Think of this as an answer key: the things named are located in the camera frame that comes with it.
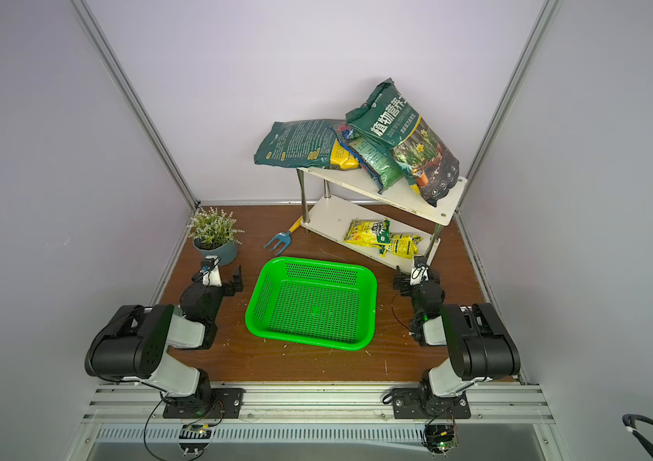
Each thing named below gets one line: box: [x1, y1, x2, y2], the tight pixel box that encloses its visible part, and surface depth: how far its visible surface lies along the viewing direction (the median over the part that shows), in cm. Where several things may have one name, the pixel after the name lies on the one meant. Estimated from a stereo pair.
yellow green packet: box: [343, 218, 391, 257], surface depth 96 cm
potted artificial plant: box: [187, 206, 245, 267], surface depth 93 cm
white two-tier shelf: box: [296, 167, 468, 273], surface depth 94 cm
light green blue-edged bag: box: [331, 122, 406, 194], surface depth 74 cm
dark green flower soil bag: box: [345, 77, 460, 208], surface depth 68 cm
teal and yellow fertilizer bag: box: [253, 119, 360, 170], surface depth 85 cm
